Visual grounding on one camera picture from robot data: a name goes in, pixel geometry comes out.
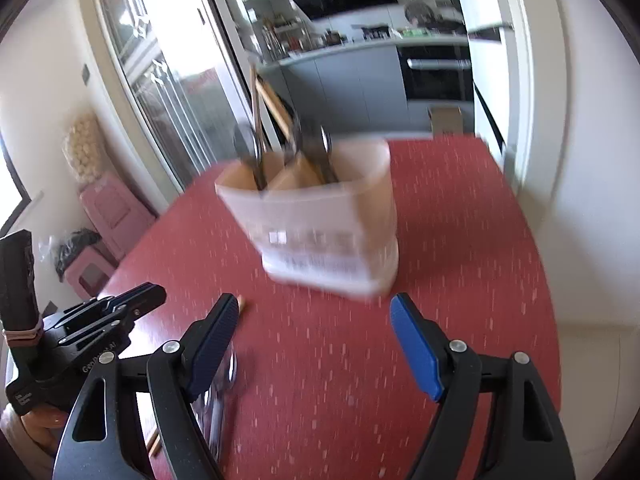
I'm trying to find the grey kitchen counter cabinets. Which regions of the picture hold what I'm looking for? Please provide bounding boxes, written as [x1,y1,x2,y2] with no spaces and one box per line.
[260,40,431,136]

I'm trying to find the beige plastic utensil holder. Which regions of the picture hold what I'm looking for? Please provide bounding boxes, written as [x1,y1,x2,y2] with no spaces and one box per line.
[215,137,401,298]

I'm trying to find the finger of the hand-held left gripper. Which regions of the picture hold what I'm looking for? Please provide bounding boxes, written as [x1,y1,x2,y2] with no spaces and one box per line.
[92,282,167,317]
[55,310,143,356]

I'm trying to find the bag of yellow balls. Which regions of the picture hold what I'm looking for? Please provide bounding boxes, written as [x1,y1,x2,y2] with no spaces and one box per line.
[62,112,108,186]

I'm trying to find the spice rack with bottles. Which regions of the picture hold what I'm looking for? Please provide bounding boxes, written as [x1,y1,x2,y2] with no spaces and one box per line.
[262,17,326,58]

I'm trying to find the cardboard box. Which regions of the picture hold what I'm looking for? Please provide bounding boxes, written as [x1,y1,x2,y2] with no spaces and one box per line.
[427,106,466,137]

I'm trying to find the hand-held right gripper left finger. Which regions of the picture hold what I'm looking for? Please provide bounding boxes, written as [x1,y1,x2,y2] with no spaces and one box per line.
[52,292,241,480]

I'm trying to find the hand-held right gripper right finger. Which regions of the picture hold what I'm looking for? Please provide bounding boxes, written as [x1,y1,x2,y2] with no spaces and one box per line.
[390,292,576,480]

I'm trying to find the black built-in oven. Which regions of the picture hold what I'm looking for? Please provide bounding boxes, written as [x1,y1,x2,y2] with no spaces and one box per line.
[397,44,475,103]

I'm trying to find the stack of pink stools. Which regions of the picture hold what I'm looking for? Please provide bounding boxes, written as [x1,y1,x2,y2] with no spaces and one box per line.
[65,172,157,302]

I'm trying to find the black plastic bag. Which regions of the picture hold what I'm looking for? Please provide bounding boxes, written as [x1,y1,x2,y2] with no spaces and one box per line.
[54,229,103,282]

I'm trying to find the person's left hand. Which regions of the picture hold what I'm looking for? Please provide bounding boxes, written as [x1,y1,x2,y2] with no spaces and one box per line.
[0,405,68,461]

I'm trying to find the sliding glass door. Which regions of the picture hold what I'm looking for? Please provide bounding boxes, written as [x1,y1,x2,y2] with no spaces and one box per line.
[92,0,261,201]

